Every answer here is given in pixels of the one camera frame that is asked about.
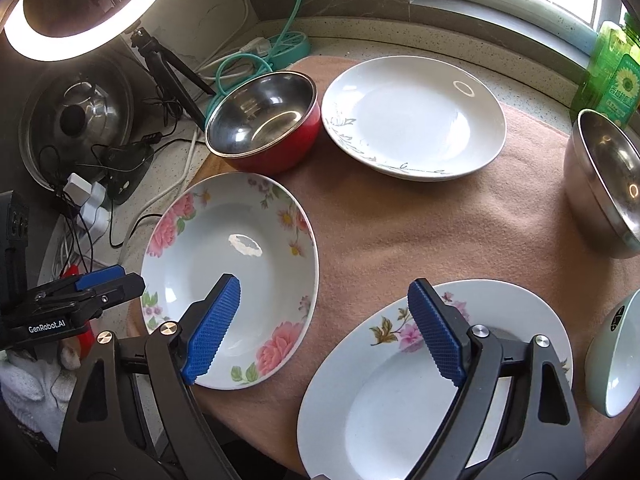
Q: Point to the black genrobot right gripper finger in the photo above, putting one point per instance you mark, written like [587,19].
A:
[53,322]

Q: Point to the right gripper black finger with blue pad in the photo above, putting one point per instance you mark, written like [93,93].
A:
[104,436]
[539,434]
[75,287]

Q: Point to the large pink floral plate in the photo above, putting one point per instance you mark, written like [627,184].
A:
[377,399]

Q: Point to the large stainless steel bowl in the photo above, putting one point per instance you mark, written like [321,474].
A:
[601,183]

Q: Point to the white plate grey leaf pattern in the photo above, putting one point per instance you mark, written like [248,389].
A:
[414,118]

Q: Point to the white gloved left hand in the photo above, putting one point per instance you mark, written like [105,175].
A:
[37,391]

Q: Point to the light blue ceramic bowl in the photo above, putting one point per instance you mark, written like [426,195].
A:
[612,360]

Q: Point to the glass pot lid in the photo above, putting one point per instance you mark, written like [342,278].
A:
[76,106]

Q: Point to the small rose floral plate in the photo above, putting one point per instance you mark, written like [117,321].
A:
[252,227]

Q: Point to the pink towel mat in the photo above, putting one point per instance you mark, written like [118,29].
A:
[510,221]

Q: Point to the black tripod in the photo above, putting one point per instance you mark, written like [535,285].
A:
[159,60]

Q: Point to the red steel-lined bowl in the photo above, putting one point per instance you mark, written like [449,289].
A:
[267,125]

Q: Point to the green dish soap bottle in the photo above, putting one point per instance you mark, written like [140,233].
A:
[611,82]

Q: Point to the white ring light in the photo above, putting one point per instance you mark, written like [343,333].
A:
[56,30]

